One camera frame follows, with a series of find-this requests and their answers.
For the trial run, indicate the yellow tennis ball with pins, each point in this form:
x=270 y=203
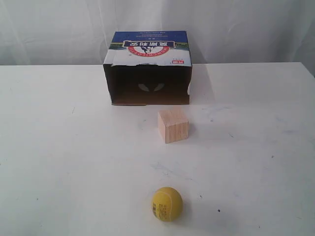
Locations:
x=167 y=204

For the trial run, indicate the light wooden cube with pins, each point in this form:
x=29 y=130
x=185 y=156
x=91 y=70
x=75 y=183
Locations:
x=173 y=125

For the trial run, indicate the blue white cardboard box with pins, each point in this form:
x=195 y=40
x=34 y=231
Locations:
x=148 y=68

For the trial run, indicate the white backdrop curtain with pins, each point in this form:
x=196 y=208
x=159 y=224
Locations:
x=219 y=31

